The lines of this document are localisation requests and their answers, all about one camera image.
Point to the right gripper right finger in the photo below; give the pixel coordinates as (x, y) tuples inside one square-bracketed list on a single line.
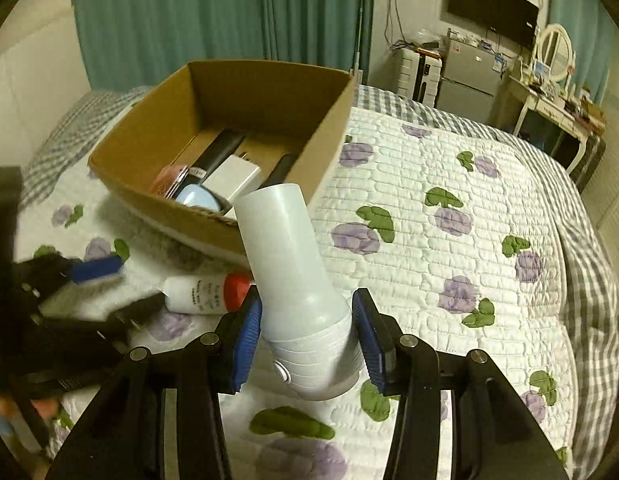
[(495, 436)]

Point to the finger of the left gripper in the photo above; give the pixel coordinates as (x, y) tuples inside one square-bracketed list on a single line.
[(82, 272), (138, 312)]

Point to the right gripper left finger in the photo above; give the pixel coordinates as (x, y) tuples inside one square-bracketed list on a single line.
[(121, 434)]

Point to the white bottle red cap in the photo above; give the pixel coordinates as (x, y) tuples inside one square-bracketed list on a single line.
[(212, 294)]

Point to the light blue earbuds case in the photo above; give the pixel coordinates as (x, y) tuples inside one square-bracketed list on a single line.
[(194, 195)]

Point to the white handheld device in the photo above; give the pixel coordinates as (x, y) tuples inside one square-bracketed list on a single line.
[(306, 322)]

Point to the large white power adapter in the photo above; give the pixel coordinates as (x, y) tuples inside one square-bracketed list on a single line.
[(235, 177)]

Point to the black cylindrical bottle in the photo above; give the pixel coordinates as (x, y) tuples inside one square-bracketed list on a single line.
[(224, 145)]

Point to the person's left hand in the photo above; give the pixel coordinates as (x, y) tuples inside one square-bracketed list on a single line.
[(47, 408)]

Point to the grey checkered bed sheet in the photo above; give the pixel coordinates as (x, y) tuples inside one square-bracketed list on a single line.
[(588, 314)]

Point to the black rectangular charger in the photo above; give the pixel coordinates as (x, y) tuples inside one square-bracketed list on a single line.
[(280, 171)]

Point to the white floral quilt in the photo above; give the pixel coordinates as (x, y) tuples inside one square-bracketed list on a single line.
[(450, 235)]

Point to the brown cardboard box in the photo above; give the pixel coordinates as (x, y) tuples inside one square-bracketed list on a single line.
[(237, 122)]

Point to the green curtain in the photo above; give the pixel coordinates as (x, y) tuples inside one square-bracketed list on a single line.
[(131, 43), (591, 31)]

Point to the white louvered wardrobe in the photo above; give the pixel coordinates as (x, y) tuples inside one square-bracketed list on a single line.
[(601, 195)]

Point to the white dressing table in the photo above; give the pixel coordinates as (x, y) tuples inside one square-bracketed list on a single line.
[(519, 101)]

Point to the white folded mop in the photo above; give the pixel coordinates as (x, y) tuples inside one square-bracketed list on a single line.
[(359, 33)]

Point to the small grey refrigerator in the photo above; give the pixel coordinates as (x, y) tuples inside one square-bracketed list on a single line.
[(469, 83)]

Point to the white suitcase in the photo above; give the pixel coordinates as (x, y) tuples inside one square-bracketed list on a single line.
[(418, 75)]

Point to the white oval vanity mirror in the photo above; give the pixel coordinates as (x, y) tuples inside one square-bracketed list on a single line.
[(554, 49)]

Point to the black wall television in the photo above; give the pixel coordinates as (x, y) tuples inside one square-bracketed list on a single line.
[(515, 20)]

